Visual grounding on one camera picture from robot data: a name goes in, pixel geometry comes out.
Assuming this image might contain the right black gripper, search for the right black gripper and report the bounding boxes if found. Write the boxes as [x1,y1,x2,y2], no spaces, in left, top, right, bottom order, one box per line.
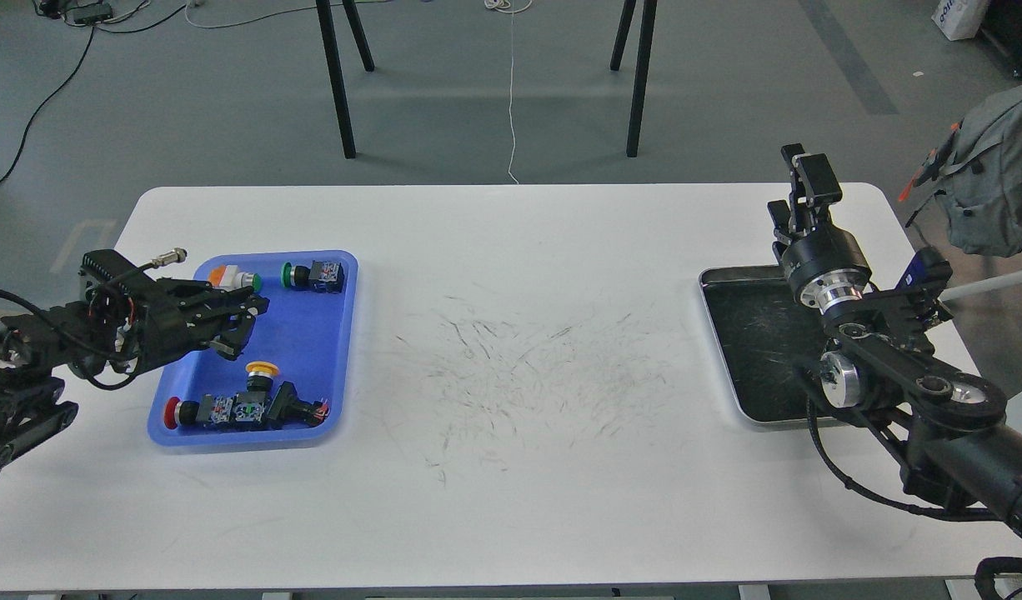
[767,143,872,313]

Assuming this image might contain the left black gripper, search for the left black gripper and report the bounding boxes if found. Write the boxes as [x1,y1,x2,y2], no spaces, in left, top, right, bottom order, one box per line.
[130,281,270,372]

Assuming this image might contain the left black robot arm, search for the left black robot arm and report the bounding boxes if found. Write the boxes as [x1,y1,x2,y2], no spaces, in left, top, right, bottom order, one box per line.
[0,249,268,470]

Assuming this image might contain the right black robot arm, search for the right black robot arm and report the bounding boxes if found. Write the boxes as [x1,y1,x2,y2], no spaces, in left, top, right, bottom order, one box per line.
[768,143,1022,538]

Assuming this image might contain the blue plastic tray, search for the blue plastic tray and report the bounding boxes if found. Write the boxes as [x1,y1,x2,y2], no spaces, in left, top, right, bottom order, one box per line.
[148,249,358,452]

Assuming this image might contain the metal tray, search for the metal tray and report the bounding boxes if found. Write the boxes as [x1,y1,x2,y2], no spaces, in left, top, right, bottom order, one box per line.
[699,265,829,429]

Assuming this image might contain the right black stand legs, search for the right black stand legs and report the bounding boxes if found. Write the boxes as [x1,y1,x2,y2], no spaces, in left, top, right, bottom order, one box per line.
[608,1,659,158]

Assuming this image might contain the black stand legs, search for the black stand legs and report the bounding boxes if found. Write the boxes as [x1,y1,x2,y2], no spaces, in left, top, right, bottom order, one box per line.
[608,1,659,158]
[314,1,375,160]

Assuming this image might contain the grey backpack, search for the grey backpack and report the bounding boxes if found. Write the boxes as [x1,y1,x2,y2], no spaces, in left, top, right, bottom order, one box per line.
[897,84,1022,258]

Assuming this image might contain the black power strip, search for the black power strip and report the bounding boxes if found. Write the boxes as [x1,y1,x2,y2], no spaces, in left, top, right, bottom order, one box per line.
[63,2,115,27]

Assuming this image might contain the left black stand legs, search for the left black stand legs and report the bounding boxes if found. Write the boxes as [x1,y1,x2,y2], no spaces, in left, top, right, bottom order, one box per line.
[314,1,375,160]

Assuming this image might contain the orange push button switch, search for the orange push button switch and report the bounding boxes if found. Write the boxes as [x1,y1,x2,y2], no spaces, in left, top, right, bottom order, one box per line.
[207,263,263,293]

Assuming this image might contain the yellow push button switch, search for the yellow push button switch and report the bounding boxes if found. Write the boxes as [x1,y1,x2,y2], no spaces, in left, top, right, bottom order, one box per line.
[245,361,281,396]

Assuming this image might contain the red push button switch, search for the red push button switch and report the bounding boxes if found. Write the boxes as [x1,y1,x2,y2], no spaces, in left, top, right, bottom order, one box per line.
[162,394,264,432]

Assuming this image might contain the black switch block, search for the black switch block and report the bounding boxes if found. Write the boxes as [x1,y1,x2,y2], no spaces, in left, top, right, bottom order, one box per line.
[263,381,329,429]

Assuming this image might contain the green push button switch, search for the green push button switch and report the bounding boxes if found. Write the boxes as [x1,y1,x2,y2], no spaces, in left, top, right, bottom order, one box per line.
[279,261,346,295]

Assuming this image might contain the black floor cable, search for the black floor cable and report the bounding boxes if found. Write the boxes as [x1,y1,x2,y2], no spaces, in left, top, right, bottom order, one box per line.
[0,0,191,203]

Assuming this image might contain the white hanging cord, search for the white hanging cord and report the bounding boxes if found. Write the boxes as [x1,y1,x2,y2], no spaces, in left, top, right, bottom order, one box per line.
[483,0,535,185]

